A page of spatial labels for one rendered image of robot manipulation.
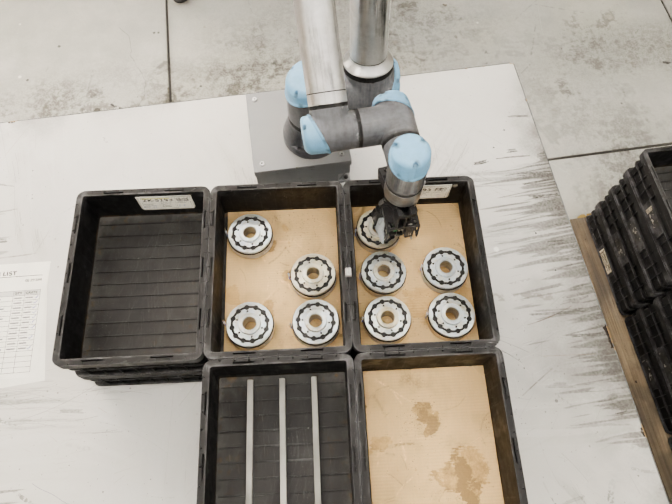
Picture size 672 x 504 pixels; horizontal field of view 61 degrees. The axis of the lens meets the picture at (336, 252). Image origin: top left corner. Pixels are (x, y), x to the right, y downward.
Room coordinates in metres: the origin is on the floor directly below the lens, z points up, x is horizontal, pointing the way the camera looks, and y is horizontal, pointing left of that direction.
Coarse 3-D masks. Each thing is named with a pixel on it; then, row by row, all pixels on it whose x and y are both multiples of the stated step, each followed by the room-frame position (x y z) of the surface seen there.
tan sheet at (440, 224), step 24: (360, 216) 0.64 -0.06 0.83; (432, 216) 0.64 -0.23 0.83; (456, 216) 0.64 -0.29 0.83; (408, 240) 0.57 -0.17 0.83; (432, 240) 0.57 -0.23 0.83; (456, 240) 0.58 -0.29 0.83; (360, 264) 0.51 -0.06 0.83; (408, 264) 0.51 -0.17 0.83; (360, 288) 0.45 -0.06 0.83; (408, 288) 0.45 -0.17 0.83; (360, 312) 0.39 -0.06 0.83; (360, 336) 0.34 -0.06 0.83; (408, 336) 0.34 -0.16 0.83; (432, 336) 0.34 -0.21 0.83
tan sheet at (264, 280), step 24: (264, 216) 0.63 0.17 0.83; (288, 216) 0.63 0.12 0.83; (312, 216) 0.64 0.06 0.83; (288, 240) 0.57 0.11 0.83; (312, 240) 0.57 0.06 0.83; (336, 240) 0.57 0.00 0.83; (240, 264) 0.51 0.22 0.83; (264, 264) 0.51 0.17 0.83; (288, 264) 0.51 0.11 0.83; (336, 264) 0.51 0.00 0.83; (240, 288) 0.45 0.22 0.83; (264, 288) 0.45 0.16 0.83; (288, 288) 0.45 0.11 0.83; (336, 288) 0.45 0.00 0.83; (288, 312) 0.39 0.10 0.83; (288, 336) 0.34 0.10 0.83
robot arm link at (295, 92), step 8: (296, 64) 0.93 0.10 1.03; (288, 72) 0.91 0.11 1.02; (296, 72) 0.90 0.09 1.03; (288, 80) 0.88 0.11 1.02; (296, 80) 0.88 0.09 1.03; (288, 88) 0.86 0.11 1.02; (296, 88) 0.86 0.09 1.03; (304, 88) 0.85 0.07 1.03; (288, 96) 0.86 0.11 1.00; (296, 96) 0.84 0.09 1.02; (304, 96) 0.84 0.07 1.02; (288, 104) 0.86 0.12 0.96; (296, 104) 0.84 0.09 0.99; (304, 104) 0.83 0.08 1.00; (288, 112) 0.87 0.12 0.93; (296, 112) 0.84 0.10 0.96; (304, 112) 0.83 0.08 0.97; (296, 120) 0.84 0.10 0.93
